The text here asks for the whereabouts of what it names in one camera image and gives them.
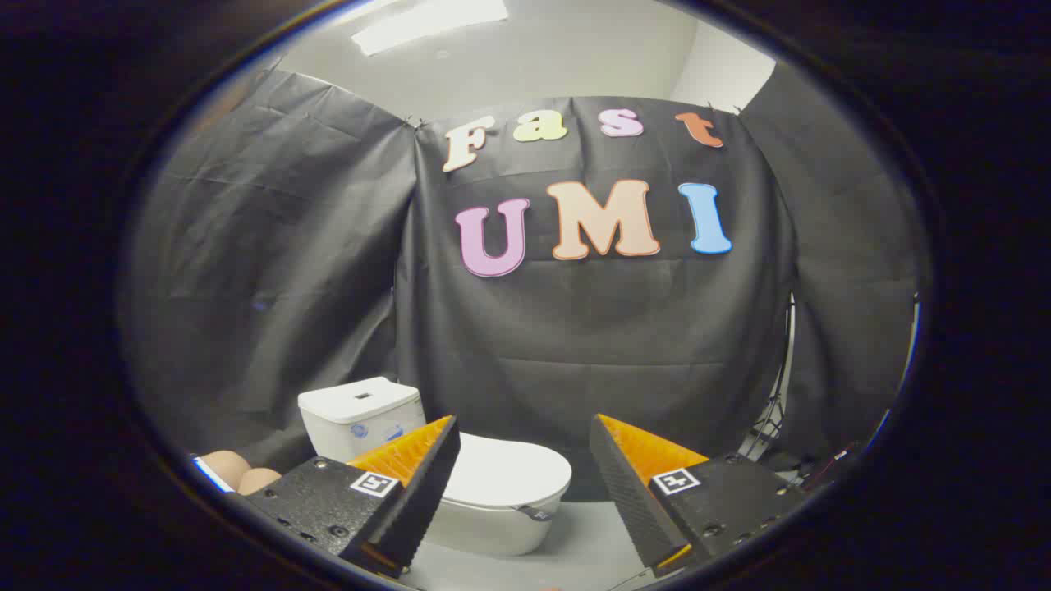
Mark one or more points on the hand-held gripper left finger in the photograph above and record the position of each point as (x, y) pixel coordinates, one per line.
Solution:
(427, 484)

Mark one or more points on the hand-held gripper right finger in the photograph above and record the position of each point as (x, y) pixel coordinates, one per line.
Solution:
(620, 484)

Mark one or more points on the white toilet lid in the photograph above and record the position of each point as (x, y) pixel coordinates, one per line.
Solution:
(509, 472)

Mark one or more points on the white toilet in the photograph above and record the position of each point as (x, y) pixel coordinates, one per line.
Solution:
(357, 410)

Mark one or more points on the black backdrop cloth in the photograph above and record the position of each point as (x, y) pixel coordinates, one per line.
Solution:
(575, 328)

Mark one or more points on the black light stand tripod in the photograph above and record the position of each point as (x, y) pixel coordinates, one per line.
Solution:
(772, 410)

